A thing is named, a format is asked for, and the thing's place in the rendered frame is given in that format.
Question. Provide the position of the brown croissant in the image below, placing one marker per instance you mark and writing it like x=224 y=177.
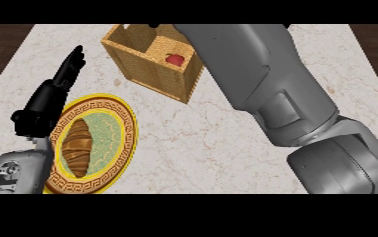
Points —
x=78 y=147

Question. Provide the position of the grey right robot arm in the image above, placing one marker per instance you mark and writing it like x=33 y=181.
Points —
x=261 y=81

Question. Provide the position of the round yellow patterned placemat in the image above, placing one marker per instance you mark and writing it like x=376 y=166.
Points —
x=98 y=141

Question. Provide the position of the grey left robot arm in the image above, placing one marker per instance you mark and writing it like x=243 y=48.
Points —
x=24 y=171

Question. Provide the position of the red bell pepper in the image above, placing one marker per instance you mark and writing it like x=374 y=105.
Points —
x=175 y=59

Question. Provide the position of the wicker basket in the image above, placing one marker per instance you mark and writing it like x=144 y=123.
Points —
x=153 y=61

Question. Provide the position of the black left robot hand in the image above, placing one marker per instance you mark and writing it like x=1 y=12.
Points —
x=42 y=104

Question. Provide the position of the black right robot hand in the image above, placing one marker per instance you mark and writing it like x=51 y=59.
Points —
x=154 y=25

